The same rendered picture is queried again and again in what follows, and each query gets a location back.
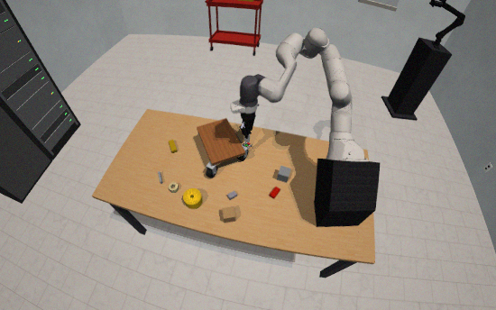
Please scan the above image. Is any small red block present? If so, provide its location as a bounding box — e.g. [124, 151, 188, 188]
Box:
[270, 187, 280, 198]

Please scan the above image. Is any yellow rectangular block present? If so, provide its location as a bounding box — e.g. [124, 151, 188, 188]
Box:
[169, 140, 177, 153]

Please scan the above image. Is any beige roll of masking tape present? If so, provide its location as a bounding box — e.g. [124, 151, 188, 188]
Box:
[169, 182, 179, 193]

